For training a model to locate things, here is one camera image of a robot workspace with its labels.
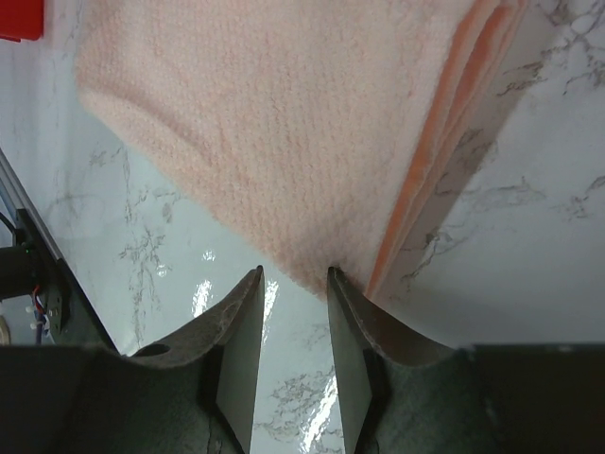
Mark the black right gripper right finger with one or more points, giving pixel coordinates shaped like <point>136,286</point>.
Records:
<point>365,339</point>

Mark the light pink towel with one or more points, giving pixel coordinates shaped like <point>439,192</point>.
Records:
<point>316,130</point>

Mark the red plastic bin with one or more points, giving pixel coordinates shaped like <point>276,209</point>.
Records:
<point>21,20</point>

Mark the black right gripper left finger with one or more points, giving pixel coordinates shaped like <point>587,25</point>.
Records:
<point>224,341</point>

